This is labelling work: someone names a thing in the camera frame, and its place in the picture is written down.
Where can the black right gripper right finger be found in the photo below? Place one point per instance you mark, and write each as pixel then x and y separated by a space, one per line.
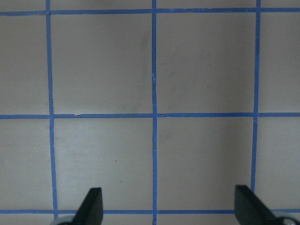
pixel 250 210

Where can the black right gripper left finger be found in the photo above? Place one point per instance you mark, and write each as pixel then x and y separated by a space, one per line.
pixel 91 210

